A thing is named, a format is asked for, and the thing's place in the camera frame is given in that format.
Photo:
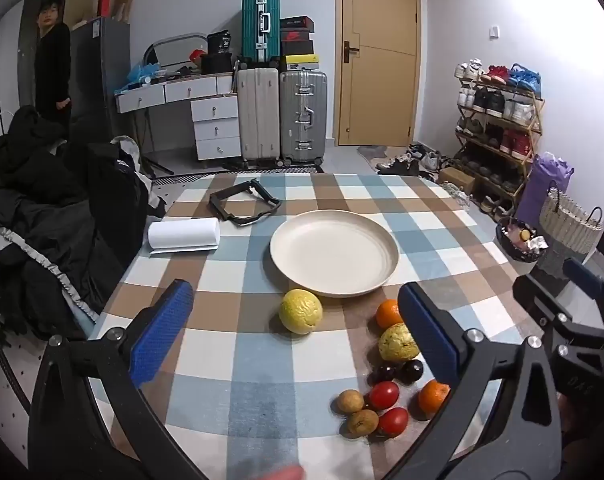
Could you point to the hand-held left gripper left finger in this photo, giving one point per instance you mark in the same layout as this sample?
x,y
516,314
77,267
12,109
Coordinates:
x,y
160,332

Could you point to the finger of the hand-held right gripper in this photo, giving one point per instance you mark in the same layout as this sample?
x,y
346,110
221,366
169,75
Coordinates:
x,y
534,297
584,275

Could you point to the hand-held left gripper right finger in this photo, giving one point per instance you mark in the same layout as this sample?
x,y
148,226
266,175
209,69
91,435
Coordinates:
x,y
428,330

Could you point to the golden rough guava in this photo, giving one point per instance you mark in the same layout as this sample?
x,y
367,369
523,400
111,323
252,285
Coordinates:
x,y
396,344

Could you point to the orange mandarin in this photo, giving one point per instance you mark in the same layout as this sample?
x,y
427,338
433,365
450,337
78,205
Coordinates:
x,y
388,314
432,397

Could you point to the dark purple plum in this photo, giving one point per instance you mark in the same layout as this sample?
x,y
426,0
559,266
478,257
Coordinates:
x,y
411,371
383,374

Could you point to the red tomato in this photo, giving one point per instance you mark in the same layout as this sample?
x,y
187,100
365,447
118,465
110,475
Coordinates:
x,y
384,395
393,421

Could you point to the small brown round fruit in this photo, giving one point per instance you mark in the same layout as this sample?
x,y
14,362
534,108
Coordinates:
x,y
350,401
362,423

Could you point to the cream round plate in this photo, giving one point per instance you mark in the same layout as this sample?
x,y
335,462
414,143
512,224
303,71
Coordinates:
x,y
334,252

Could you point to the pale yellow smooth guava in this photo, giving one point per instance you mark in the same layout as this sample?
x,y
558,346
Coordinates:
x,y
301,311

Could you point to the white woven basket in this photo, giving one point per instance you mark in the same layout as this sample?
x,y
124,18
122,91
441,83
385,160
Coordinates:
x,y
567,222

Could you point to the black round basket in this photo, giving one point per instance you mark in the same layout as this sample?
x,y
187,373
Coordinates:
x,y
512,245

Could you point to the purple shopping bag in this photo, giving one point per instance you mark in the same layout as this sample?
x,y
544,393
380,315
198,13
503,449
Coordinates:
x,y
539,190

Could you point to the white paper roll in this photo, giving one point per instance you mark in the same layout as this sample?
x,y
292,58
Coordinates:
x,y
184,234

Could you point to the brown cardboard box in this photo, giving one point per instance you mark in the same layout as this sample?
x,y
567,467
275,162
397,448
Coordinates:
x,y
454,176

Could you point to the pile of black jackets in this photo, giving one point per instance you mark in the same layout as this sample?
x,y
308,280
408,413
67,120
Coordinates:
x,y
41,210

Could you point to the scattered sneakers pile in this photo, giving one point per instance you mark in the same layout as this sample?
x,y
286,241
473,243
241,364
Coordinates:
x,y
407,160

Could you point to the wooden shoe rack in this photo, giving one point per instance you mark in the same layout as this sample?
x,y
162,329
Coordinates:
x,y
497,125

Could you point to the grey door mat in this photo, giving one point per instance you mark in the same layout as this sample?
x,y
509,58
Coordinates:
x,y
372,152

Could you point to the white desk with drawers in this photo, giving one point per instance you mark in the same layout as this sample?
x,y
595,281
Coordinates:
x,y
214,120

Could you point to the white suitcase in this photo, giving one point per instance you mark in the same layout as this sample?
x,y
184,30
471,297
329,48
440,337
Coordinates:
x,y
258,115

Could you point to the silver suitcase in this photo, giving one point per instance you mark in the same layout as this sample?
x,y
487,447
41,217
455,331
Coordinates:
x,y
302,115

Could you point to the blue plastic bag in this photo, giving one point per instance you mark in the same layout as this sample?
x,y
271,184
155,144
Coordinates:
x,y
142,72

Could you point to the grey refrigerator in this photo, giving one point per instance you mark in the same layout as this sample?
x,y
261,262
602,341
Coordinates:
x,y
99,75

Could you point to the black handbag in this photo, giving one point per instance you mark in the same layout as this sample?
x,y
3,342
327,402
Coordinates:
x,y
216,63

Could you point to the wooden door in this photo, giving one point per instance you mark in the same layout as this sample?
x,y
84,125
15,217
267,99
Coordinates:
x,y
377,60

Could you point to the oval mirror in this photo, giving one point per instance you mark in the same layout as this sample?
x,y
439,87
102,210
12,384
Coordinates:
x,y
174,50

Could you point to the yellow white shoe box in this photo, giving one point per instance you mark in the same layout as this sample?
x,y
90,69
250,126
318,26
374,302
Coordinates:
x,y
299,62

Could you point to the dark shoe box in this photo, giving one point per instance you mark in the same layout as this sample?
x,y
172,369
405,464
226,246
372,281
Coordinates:
x,y
297,48

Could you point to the green suitcase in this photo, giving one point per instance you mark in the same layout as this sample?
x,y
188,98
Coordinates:
x,y
254,35

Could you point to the red black shoe box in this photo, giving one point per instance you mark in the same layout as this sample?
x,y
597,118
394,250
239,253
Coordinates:
x,y
296,36

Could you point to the brown paper bag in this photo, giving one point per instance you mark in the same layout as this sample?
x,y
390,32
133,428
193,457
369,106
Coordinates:
x,y
124,5

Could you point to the red paper bag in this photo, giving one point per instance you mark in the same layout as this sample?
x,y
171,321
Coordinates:
x,y
104,4

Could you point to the black folding bracket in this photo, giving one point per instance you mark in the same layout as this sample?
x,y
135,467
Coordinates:
x,y
221,205

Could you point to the white light switch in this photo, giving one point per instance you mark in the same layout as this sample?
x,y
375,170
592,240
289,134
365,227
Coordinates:
x,y
495,31

